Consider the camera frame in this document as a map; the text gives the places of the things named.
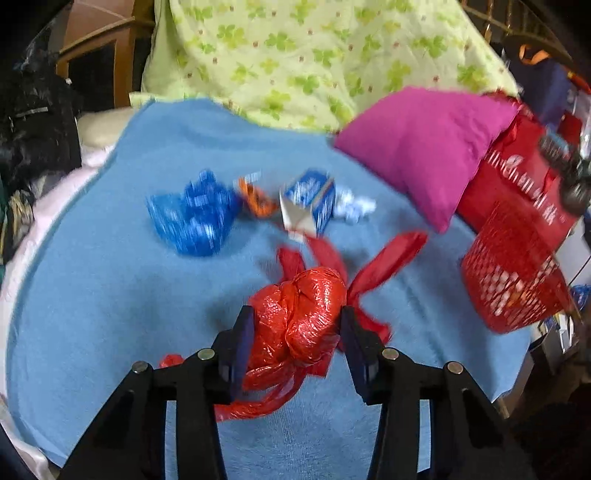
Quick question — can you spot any blue toothpaste box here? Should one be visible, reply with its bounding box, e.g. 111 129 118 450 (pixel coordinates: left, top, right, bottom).
278 169 338 241

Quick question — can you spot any orange snack wrapper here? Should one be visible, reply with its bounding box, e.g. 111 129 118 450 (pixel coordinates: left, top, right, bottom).
237 175 280 219

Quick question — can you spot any black plastic bag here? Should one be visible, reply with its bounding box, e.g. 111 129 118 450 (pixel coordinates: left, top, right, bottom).
0 46 85 197

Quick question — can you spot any red plastic mesh basket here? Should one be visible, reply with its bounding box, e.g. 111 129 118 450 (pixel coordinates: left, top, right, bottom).
461 202 572 334

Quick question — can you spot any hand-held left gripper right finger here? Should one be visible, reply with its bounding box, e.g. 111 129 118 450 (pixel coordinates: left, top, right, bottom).
341 306 537 480

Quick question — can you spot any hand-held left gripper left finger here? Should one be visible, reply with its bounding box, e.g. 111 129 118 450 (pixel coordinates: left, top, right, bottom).
60 306 256 480

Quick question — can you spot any red plastic bag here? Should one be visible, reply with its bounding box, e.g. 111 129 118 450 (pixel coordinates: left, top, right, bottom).
159 231 429 423

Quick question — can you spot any blue blanket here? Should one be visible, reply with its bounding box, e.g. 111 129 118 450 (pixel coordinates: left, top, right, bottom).
7 98 532 480

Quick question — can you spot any magenta pillow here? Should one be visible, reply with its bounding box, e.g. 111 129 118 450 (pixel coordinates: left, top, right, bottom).
333 86 520 234

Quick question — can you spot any blue plastic bag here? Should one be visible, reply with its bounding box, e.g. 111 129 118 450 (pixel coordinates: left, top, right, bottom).
146 170 241 257

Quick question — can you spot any green clover print quilt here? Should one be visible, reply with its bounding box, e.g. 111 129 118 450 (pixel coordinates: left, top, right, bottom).
129 0 520 134

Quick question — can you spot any wooden spindle headboard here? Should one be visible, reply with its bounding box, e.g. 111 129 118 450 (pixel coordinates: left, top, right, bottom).
462 0 575 63

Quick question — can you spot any red paper gift bag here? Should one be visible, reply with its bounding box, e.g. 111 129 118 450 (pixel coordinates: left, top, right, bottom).
455 92 585 252

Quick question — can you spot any navy bag with orange handles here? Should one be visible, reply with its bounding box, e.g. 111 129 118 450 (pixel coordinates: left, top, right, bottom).
517 44 575 137

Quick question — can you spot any white and blue crumpled wrapper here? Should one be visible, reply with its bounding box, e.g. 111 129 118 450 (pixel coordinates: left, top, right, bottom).
333 185 376 226

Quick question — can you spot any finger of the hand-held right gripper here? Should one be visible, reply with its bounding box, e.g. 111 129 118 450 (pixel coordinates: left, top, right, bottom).
538 131 575 168

